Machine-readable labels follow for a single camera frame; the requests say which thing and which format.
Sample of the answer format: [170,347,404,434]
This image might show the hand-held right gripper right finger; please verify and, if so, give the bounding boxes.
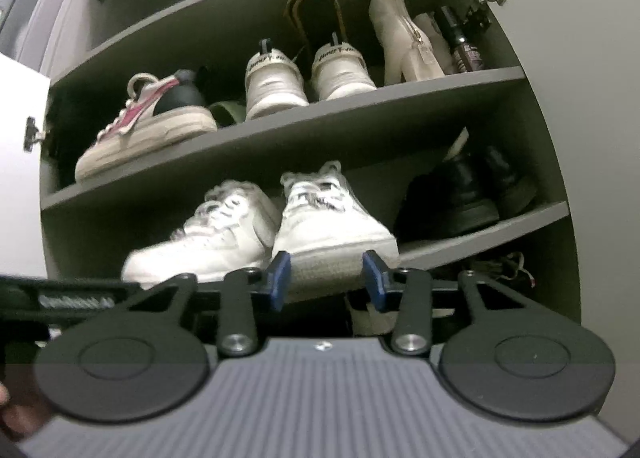
[362,249,539,357]

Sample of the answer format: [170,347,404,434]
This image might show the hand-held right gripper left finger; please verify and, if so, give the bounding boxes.
[120,251,293,358]

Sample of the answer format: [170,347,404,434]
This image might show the white low sneaker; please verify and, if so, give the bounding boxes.
[121,181,281,291]
[272,161,401,304]

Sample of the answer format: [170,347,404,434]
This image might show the grey shoe cabinet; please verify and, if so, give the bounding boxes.
[37,0,591,339]

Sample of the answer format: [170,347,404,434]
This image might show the person's left hand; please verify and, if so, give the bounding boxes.
[0,382,50,441]

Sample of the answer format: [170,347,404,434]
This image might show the white cabinet door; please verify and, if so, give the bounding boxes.
[450,0,640,439]
[0,51,53,284]

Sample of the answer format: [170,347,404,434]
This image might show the dark low shoe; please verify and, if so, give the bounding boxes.
[467,252,540,291]

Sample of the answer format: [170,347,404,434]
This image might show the green sandal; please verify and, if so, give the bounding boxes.
[207,99,247,128]

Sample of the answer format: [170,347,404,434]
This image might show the white sneaker with heel tab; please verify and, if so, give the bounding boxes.
[244,38,310,120]
[310,32,378,102]

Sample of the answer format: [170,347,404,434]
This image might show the white and pink sneaker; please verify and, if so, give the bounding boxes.
[75,69,218,183]

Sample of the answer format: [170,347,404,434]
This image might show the beige boot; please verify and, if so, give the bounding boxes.
[410,12,453,79]
[369,0,431,85]

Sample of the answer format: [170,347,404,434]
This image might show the dark bottle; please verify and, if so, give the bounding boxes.
[440,6,485,73]

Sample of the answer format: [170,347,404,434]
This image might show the brown strap sandal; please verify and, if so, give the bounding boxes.
[284,0,348,59]

